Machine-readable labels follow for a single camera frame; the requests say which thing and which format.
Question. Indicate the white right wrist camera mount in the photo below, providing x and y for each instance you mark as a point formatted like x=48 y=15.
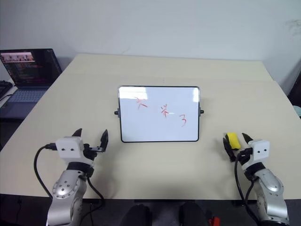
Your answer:
x=261 y=150

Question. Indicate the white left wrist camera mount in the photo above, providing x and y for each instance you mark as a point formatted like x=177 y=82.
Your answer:
x=69 y=147

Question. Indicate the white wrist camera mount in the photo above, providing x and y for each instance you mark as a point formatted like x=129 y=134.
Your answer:
x=69 y=147
x=261 y=150

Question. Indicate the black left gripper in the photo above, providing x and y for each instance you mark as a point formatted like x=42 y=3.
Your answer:
x=89 y=151

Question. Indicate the teal cloth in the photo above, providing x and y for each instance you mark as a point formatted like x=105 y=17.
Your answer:
x=298 y=110

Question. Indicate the black-framed tabletop whiteboard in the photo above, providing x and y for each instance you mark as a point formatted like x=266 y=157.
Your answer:
x=155 y=117

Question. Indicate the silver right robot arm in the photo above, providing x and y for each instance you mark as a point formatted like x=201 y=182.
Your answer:
x=270 y=183

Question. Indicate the small red object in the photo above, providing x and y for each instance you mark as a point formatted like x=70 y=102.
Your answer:
x=214 y=221

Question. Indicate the open blue laptop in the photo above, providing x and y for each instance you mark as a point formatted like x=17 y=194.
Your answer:
x=28 y=70

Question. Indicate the yellow whiteboard eraser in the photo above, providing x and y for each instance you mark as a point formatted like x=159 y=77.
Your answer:
x=233 y=140

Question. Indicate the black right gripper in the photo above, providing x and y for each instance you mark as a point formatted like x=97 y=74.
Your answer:
x=244 y=155

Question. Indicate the dark chair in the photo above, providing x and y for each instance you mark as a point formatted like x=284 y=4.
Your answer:
x=295 y=87

